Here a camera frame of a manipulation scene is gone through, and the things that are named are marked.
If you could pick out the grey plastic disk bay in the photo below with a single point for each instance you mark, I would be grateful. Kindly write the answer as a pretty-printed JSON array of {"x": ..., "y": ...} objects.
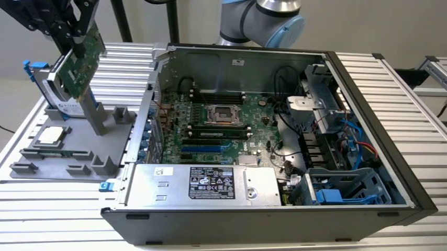
[{"x": 335, "y": 173}]

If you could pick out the small blue case latch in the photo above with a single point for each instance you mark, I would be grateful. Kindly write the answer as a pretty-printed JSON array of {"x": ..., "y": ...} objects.
[{"x": 105, "y": 186}]

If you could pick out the metal CPU socket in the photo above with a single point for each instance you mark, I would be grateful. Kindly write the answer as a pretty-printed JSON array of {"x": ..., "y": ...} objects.
[{"x": 223, "y": 113}]

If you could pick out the silver power supply unit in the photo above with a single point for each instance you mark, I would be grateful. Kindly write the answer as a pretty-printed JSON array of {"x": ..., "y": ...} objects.
[{"x": 175, "y": 188}]

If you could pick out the open grey PC case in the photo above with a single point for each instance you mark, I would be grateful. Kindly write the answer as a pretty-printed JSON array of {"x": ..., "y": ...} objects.
[{"x": 244, "y": 227}]

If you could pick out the silver finned heat sink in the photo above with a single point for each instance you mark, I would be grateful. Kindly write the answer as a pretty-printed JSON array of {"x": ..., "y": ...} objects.
[{"x": 249, "y": 159}]

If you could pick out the silver CPU chip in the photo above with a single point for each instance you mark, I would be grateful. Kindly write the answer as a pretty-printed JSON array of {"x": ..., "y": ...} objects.
[{"x": 51, "y": 134}]

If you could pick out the green RAM stick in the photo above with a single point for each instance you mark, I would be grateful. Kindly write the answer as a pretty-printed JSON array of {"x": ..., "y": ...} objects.
[{"x": 57, "y": 154}]

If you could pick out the aluminium slat side table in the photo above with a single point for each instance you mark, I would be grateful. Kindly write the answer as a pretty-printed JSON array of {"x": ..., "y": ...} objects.
[{"x": 434, "y": 65}]

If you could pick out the round silver coin battery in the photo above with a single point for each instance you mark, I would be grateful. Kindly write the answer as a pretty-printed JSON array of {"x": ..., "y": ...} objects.
[{"x": 261, "y": 101}]

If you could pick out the hard disk in blue carrier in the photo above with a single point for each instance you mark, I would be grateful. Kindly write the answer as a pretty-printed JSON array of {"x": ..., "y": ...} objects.
[{"x": 59, "y": 102}]

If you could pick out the grey plastic parts rack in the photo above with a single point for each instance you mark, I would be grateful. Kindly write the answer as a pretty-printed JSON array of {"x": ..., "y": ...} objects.
[{"x": 80, "y": 146}]

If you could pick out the green graphics card black shroud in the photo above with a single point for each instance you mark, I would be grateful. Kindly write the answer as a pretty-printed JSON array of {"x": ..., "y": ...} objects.
[{"x": 81, "y": 70}]

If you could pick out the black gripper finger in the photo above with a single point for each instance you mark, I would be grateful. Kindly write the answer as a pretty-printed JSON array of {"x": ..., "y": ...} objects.
[
  {"x": 20, "y": 15},
  {"x": 79, "y": 47}
]

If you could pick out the black stand pole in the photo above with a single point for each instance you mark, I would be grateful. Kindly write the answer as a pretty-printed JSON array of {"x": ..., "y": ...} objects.
[
  {"x": 121, "y": 23},
  {"x": 171, "y": 23}
]

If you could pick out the metal drive cage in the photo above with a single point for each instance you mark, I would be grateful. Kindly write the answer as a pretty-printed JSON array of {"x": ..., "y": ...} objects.
[{"x": 324, "y": 94}]

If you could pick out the blue disk carrier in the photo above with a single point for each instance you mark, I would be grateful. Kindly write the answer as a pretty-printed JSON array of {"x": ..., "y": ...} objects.
[{"x": 328, "y": 196}]

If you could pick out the blue expansion slot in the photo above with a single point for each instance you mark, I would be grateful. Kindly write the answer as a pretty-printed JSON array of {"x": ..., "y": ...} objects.
[{"x": 201, "y": 149}]

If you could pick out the green motherboard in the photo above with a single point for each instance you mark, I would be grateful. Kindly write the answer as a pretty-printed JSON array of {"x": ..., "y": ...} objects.
[{"x": 257, "y": 123}]

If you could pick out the black expansion slot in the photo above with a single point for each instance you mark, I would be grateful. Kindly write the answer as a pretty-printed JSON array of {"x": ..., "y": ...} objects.
[{"x": 201, "y": 142}]

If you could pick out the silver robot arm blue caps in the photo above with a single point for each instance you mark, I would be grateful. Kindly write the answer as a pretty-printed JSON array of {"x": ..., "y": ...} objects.
[{"x": 244, "y": 21}]

